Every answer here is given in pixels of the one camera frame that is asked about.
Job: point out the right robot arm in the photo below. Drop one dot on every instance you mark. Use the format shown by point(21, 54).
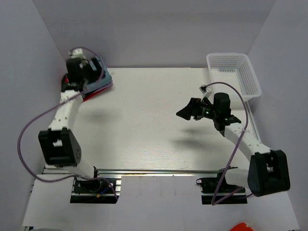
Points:
point(268, 169)

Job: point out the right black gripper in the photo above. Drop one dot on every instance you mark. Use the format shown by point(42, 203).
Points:
point(191, 109)

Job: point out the teal blue t-shirt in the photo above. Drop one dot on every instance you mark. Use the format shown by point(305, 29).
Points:
point(99, 78)

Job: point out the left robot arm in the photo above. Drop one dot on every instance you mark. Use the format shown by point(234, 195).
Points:
point(58, 143)

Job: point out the red folded t-shirt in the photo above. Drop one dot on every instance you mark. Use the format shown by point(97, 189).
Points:
point(93, 93)

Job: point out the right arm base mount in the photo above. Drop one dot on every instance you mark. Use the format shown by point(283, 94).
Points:
point(208, 186)

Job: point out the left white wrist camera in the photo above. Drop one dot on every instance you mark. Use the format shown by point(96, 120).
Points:
point(77, 53)

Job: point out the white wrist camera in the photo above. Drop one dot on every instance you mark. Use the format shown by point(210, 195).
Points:
point(206, 91)
point(77, 53)

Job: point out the white plastic basket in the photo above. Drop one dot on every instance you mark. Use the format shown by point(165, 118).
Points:
point(236, 70)

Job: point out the orange object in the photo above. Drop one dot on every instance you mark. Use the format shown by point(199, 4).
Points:
point(241, 227)

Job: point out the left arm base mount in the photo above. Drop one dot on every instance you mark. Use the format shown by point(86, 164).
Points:
point(95, 192)

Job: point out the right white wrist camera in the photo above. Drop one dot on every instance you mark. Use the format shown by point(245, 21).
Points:
point(206, 91)

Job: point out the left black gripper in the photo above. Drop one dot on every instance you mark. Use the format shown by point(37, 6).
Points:
point(97, 73)

